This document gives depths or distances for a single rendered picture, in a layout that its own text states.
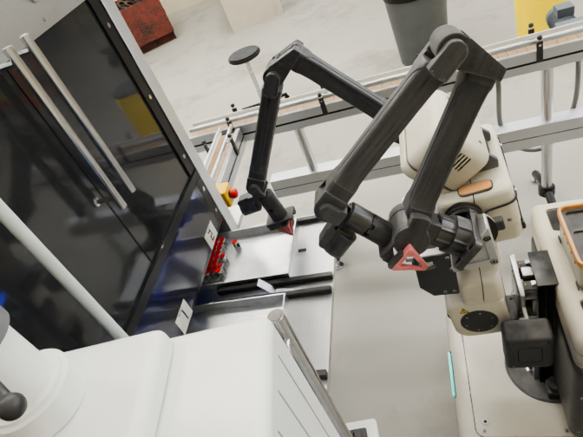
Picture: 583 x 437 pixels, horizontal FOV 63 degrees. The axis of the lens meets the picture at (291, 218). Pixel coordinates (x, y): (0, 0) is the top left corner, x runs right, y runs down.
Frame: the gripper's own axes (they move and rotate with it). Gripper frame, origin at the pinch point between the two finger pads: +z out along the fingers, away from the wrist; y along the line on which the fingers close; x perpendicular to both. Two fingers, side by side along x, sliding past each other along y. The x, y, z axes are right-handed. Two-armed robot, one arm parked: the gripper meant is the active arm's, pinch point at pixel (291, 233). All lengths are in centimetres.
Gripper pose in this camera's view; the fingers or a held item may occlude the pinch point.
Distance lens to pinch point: 168.7
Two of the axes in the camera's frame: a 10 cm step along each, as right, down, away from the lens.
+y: -8.7, 2.9, 4.0
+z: 4.8, 6.8, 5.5
